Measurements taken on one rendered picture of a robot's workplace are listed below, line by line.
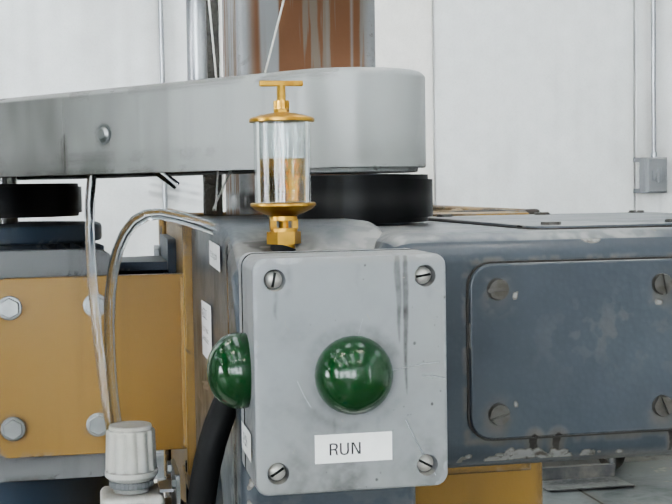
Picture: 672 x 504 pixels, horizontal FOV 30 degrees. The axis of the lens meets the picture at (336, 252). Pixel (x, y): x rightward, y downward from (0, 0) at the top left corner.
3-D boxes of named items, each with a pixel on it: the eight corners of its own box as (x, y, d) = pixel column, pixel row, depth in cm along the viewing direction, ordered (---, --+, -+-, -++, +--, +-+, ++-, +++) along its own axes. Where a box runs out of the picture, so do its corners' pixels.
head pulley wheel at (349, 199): (280, 225, 63) (279, 176, 63) (257, 221, 72) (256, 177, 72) (453, 222, 65) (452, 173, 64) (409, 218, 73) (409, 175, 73)
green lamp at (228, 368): (210, 416, 47) (208, 337, 47) (203, 403, 50) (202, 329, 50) (277, 413, 48) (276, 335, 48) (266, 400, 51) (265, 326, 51)
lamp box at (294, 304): (256, 497, 47) (251, 258, 47) (242, 471, 51) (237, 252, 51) (448, 485, 48) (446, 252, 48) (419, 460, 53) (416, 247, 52)
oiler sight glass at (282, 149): (258, 203, 54) (257, 121, 54) (251, 202, 56) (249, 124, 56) (316, 202, 54) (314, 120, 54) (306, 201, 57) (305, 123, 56)
